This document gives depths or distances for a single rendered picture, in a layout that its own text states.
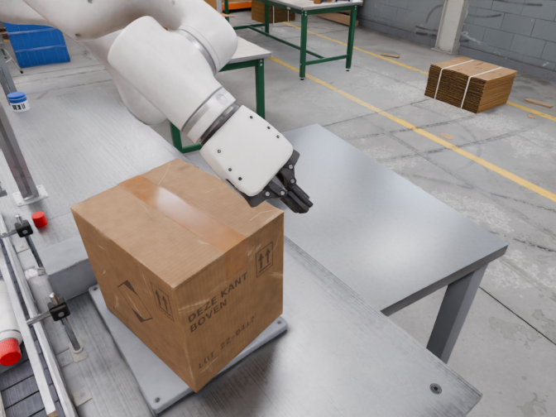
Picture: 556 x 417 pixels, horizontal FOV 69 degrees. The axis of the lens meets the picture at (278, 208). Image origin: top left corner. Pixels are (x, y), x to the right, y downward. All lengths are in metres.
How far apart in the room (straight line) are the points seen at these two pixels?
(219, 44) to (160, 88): 0.10
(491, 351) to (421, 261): 1.05
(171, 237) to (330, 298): 0.43
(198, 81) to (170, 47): 0.05
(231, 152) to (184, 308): 0.24
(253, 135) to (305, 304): 0.49
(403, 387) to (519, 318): 1.49
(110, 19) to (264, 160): 0.28
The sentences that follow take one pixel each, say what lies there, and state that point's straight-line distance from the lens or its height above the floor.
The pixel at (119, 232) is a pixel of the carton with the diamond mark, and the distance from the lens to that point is 0.71.
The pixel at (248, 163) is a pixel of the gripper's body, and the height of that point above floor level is 1.27.
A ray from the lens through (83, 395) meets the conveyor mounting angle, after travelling 0.88.
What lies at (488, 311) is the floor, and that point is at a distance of 2.25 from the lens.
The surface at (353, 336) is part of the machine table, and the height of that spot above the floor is 0.83.
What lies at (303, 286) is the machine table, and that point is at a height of 0.83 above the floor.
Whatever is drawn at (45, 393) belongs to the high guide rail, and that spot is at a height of 0.96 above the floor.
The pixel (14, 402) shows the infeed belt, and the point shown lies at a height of 0.88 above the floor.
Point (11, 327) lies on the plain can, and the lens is 0.92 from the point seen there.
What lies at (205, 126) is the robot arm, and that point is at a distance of 0.54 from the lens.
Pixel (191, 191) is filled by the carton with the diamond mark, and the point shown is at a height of 1.12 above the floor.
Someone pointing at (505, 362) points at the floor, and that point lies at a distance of 2.08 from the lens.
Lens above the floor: 1.54
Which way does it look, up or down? 36 degrees down
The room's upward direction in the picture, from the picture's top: straight up
